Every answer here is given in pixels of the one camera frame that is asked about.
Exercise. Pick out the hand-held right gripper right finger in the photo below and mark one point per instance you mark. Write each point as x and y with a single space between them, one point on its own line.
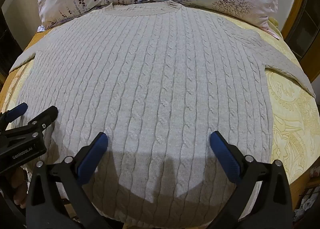
223 152

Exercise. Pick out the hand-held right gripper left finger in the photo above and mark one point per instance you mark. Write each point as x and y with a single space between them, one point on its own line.
93 153

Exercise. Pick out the yellow patterned bedspread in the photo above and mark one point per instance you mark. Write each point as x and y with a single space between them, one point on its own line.
292 124

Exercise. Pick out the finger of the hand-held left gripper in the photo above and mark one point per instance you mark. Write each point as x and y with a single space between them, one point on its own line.
44 119
16 113

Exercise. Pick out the wooden headboard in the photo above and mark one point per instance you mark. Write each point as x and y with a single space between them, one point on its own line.
296 16

